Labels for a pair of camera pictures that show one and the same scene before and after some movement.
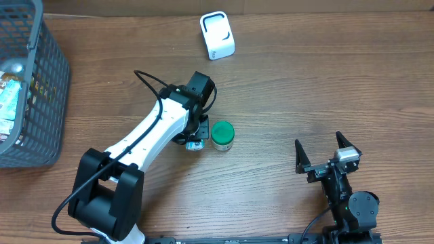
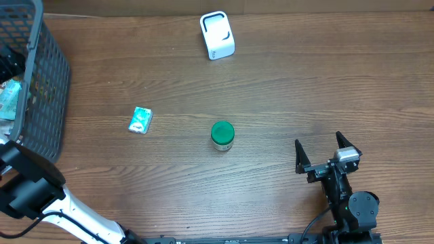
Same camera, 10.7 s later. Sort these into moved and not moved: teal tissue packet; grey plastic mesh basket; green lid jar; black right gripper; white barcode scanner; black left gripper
Moved: teal tissue packet; black left gripper
Not moved: white barcode scanner; green lid jar; black right gripper; grey plastic mesh basket
